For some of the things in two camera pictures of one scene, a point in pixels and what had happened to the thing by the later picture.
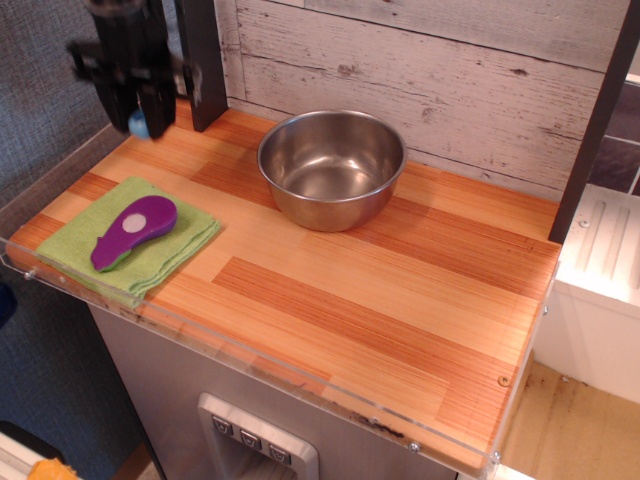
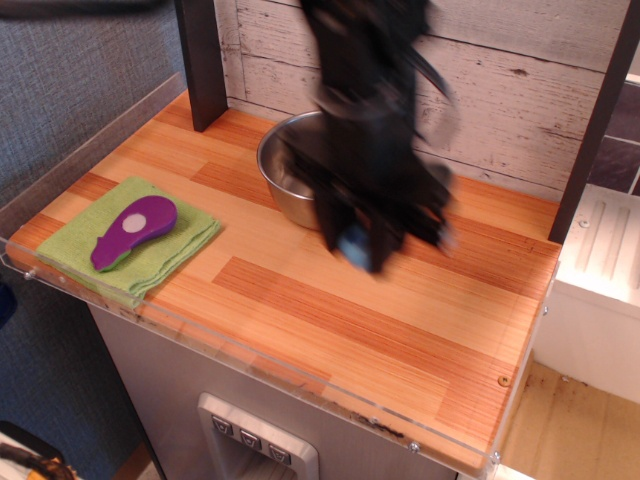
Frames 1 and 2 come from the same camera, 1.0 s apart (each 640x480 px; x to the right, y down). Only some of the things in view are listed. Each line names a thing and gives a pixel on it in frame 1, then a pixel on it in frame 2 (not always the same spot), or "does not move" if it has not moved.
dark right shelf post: (588, 151) does not move
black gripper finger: (125, 105) → (334, 217)
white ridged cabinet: (591, 324) does not move
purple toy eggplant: (146, 217) does not move
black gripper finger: (159, 107) → (383, 241)
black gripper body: (131, 66) → (368, 155)
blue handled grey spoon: (138, 124) → (355, 244)
